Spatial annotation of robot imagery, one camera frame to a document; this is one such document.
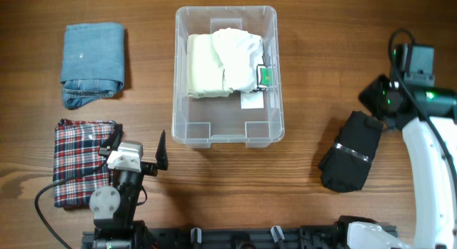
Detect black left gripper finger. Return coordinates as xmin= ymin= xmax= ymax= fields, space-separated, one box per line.
xmin=155 ymin=131 xmax=169 ymax=171
xmin=98 ymin=124 xmax=123 ymax=156

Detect black garment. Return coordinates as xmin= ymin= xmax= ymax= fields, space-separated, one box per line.
xmin=318 ymin=111 xmax=383 ymax=193

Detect cream cloth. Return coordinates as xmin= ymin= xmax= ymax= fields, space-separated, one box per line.
xmin=186 ymin=34 xmax=232 ymax=98

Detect blue denim jeans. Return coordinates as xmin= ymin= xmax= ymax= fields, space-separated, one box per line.
xmin=61 ymin=22 xmax=125 ymax=109

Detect white t-shirt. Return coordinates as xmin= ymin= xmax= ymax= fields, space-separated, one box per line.
xmin=212 ymin=28 xmax=273 ymax=93

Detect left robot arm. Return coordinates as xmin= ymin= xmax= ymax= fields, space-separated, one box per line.
xmin=81 ymin=124 xmax=169 ymax=249

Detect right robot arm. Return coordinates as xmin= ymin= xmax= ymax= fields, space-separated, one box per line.
xmin=319 ymin=44 xmax=456 ymax=248

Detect folded red plaid shirt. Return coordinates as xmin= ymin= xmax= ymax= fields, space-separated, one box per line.
xmin=53 ymin=118 xmax=116 ymax=208

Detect clear plastic storage bin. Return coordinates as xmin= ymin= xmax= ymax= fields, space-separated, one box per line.
xmin=171 ymin=6 xmax=285 ymax=148

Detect white label in bin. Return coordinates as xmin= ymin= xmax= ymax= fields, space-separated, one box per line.
xmin=241 ymin=91 xmax=264 ymax=109

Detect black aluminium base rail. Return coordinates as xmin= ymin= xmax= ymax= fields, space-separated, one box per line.
xmin=81 ymin=225 xmax=398 ymax=249

